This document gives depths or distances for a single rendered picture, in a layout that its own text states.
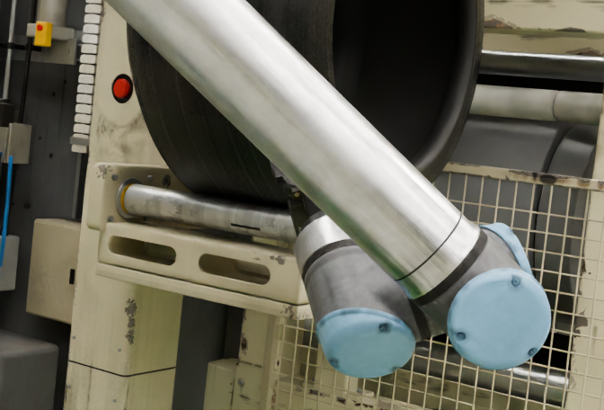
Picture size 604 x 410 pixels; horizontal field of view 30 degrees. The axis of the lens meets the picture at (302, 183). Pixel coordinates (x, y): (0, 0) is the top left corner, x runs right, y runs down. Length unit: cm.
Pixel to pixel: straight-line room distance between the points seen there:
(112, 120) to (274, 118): 85
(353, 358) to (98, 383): 76
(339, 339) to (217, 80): 30
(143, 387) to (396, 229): 92
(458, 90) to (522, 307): 80
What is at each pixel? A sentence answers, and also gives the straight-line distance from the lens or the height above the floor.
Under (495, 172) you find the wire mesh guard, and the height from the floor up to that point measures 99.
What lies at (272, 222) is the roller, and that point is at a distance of 149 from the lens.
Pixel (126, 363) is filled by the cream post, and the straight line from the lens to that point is 178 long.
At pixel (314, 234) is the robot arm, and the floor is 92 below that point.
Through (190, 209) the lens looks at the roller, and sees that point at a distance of 157.
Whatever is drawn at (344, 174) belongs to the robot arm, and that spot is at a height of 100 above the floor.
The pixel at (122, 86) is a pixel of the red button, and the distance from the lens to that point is 177.
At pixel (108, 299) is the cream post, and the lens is 179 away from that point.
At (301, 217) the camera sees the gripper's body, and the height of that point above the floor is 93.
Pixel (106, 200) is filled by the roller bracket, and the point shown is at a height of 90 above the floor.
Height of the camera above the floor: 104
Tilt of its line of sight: 3 degrees down
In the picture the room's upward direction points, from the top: 6 degrees clockwise
